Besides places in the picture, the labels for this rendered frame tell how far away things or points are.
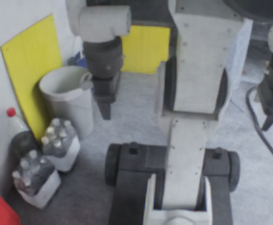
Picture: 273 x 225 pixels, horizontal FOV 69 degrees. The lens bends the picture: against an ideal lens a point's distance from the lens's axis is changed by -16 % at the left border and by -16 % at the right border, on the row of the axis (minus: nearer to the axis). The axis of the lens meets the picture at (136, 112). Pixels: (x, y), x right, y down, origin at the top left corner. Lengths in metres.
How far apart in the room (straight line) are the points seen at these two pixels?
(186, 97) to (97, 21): 0.27
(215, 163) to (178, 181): 0.31
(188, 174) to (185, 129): 0.14
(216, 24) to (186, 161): 0.39
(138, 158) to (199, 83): 0.49
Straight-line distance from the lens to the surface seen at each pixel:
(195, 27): 0.45
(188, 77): 0.52
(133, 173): 0.94
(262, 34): 1.90
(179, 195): 0.69
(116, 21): 0.45
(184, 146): 0.65
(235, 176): 1.00
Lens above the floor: 0.93
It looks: 39 degrees down
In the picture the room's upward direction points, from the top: straight up
